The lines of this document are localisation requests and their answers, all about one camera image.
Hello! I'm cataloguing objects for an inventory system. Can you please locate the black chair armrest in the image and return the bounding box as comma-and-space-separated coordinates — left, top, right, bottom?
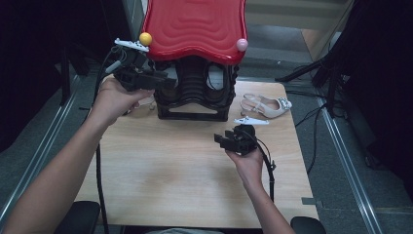
53, 200, 101, 234
289, 215, 327, 234

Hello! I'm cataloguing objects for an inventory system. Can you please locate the metal floor rail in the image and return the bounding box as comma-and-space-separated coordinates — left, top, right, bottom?
316, 97, 386, 234
0, 73, 82, 225

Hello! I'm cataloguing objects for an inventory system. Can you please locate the white slingback heeled shoe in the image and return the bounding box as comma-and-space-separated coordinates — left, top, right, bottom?
130, 97, 157, 112
239, 93, 293, 119

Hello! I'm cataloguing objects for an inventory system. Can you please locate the hand-held gripper black cable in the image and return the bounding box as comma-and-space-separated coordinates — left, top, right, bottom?
249, 129, 278, 203
92, 45, 126, 234

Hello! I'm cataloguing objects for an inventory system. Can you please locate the person's left hand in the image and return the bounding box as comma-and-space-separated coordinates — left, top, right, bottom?
92, 77, 156, 127

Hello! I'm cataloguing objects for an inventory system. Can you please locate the pink ball knob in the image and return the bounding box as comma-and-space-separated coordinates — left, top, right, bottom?
236, 38, 249, 53

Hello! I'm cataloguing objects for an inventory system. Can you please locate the person's grey clothing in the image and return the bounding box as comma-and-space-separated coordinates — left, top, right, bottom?
145, 227, 225, 234

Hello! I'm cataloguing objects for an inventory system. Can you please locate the right hand-held gripper black cable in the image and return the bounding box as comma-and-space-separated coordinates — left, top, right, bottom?
249, 129, 278, 203

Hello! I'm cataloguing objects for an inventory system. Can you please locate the left hand-held gripper black cable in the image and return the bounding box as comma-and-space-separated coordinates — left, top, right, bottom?
92, 45, 126, 234

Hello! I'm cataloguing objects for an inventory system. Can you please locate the black curtain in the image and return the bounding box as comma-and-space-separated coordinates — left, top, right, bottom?
0, 0, 125, 154
324, 0, 413, 196

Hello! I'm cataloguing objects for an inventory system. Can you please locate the person's right hand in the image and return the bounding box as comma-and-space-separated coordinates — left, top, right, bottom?
225, 147, 266, 193

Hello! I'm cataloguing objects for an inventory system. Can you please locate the black shoe rack red top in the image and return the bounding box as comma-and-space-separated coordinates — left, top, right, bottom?
140, 0, 249, 123

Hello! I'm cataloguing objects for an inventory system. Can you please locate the yellow ball knob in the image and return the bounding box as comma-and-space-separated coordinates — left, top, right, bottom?
138, 31, 153, 47

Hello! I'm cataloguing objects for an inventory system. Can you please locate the thin black floor cable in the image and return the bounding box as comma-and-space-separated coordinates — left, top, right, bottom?
293, 103, 325, 175

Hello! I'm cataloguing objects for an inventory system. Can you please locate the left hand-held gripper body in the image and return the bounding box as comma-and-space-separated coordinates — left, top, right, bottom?
104, 37, 155, 93

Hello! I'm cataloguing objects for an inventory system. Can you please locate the black leather shoe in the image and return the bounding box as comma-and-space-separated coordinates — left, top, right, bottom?
203, 61, 236, 102

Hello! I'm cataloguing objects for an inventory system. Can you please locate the grey tape strip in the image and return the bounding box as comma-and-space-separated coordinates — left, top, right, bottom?
301, 196, 324, 209

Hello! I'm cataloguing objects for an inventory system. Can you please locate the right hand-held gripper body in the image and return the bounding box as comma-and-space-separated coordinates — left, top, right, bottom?
226, 115, 270, 157

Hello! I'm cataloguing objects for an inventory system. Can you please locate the black metal stand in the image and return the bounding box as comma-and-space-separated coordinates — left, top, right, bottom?
58, 45, 72, 106
274, 45, 350, 120

